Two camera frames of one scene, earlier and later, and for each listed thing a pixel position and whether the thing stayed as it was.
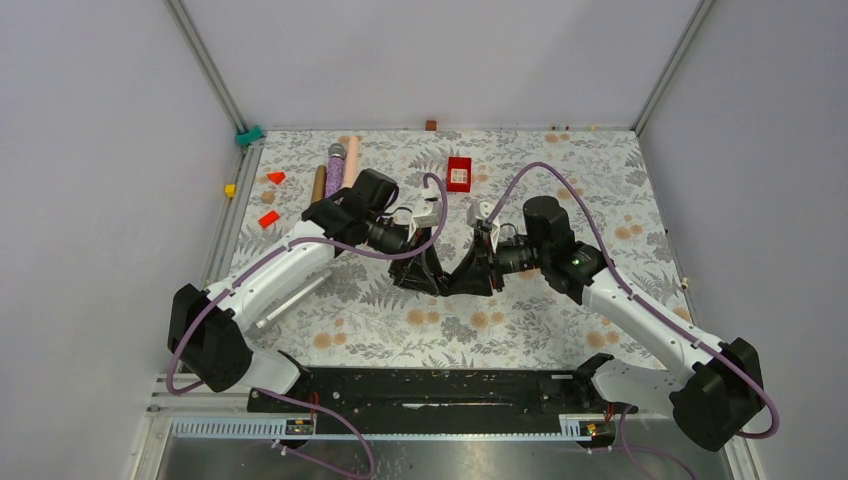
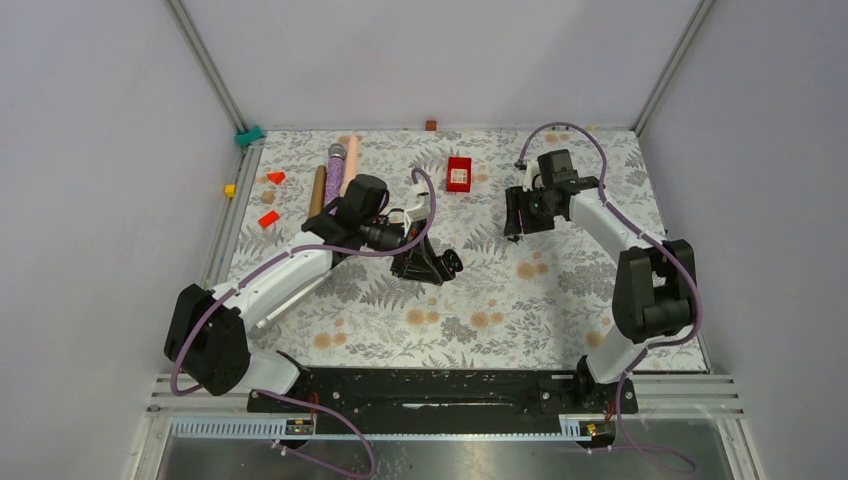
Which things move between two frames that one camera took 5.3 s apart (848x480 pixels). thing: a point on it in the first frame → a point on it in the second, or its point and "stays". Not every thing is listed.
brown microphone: [319, 184] stays
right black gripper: [472, 276] → [516, 199]
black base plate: [438, 399] stays
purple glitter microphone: [335, 172] stays
